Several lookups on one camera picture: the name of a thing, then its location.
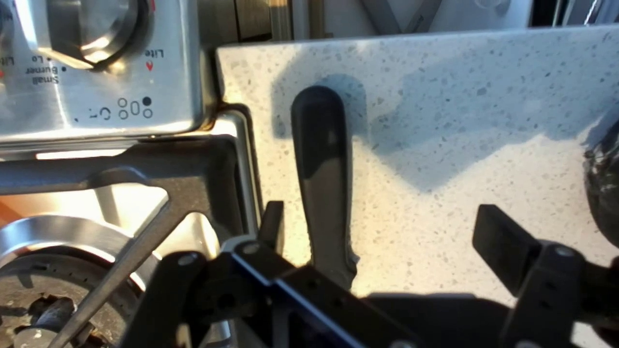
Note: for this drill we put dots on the black plastic utensil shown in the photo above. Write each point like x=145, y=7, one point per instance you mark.
x=321, y=166

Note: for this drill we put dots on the stainless steel gas stove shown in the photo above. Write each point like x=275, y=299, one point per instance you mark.
x=97, y=160

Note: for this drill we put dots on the steel stove knob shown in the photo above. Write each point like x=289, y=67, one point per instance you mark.
x=97, y=29

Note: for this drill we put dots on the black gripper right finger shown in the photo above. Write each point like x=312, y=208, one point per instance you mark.
x=554, y=290

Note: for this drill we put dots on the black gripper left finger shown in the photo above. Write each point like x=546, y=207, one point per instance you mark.
x=258, y=301

